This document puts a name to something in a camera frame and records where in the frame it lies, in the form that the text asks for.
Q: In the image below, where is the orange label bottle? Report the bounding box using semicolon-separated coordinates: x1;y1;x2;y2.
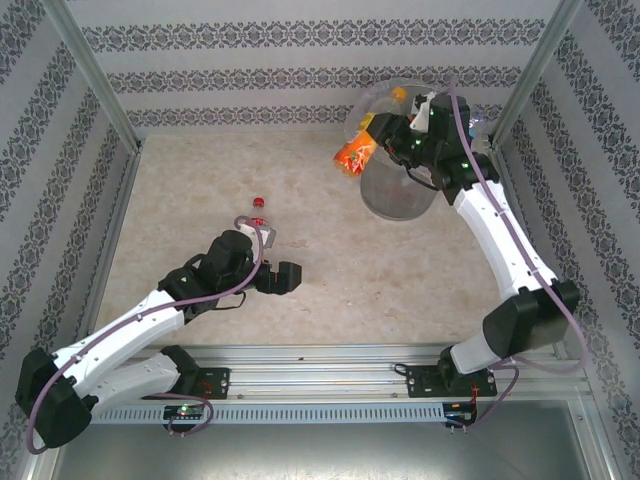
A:
333;87;409;179

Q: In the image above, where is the clear plastic bin liner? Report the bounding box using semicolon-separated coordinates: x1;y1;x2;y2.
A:
344;77;494;189

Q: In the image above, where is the small green circuit board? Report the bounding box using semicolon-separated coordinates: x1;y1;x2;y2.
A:
443;401;477;426
163;404;207;420

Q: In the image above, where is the grey steel plate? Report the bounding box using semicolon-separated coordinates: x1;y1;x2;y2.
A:
49;422;616;480

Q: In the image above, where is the thin black cable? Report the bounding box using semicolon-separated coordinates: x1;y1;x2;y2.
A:
407;167;444;192
199;291;248;312

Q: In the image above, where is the aluminium frame post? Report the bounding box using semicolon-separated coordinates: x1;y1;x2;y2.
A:
487;0;585;146
42;0;146;151

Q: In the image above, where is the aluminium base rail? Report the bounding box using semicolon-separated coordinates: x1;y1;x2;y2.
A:
114;343;591;401

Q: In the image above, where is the white slotted cable duct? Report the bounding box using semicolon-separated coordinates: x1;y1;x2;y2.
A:
82;402;476;426

